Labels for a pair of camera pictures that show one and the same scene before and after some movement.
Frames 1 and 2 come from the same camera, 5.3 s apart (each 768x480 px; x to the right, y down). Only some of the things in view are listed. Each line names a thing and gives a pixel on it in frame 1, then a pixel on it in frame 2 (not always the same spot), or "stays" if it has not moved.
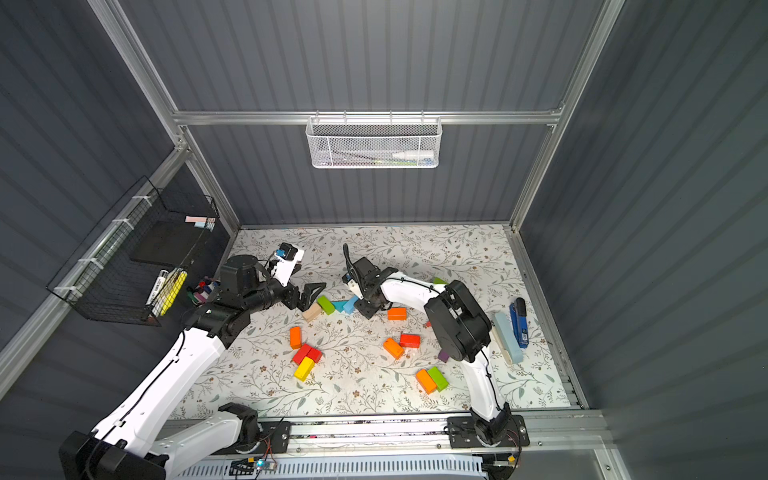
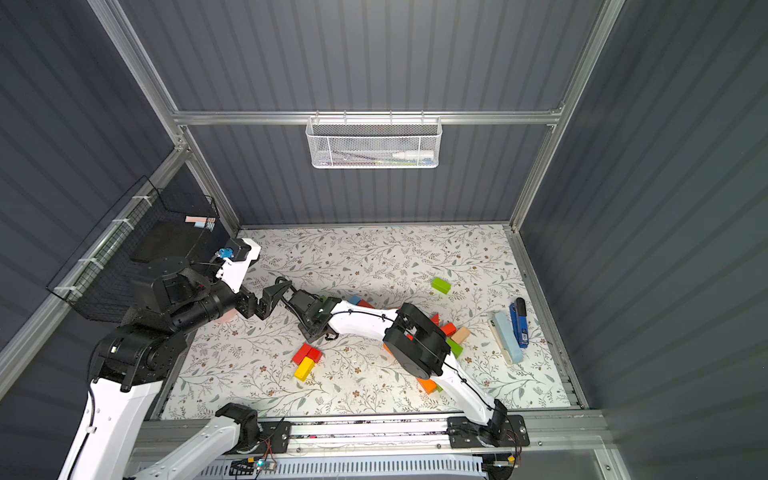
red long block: x=301 y=353 stays
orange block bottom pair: x=426 y=380 stays
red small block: x=315 y=354 stays
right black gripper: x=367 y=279 -> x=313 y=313
